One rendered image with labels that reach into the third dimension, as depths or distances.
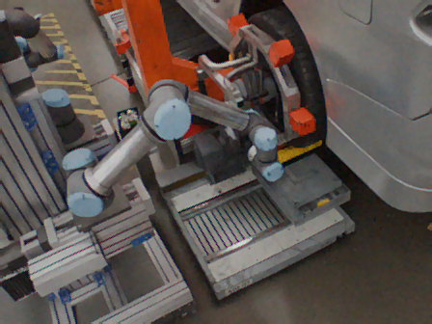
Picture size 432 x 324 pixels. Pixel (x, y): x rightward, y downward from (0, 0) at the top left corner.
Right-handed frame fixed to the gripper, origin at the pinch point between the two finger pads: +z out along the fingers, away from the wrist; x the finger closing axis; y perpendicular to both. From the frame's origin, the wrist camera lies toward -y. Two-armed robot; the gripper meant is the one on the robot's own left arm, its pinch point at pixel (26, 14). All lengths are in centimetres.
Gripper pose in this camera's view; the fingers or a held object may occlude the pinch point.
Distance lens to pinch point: 252.0
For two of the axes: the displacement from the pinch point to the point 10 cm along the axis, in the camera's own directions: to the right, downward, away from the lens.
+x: 9.6, -1.4, 2.5
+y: -0.3, 8.2, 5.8
